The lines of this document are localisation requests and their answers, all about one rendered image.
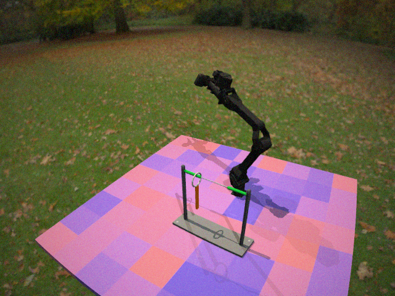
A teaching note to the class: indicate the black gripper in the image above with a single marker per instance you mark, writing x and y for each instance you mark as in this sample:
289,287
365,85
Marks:
205,80

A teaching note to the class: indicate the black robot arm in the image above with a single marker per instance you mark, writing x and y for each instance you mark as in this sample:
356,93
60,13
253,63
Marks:
238,174

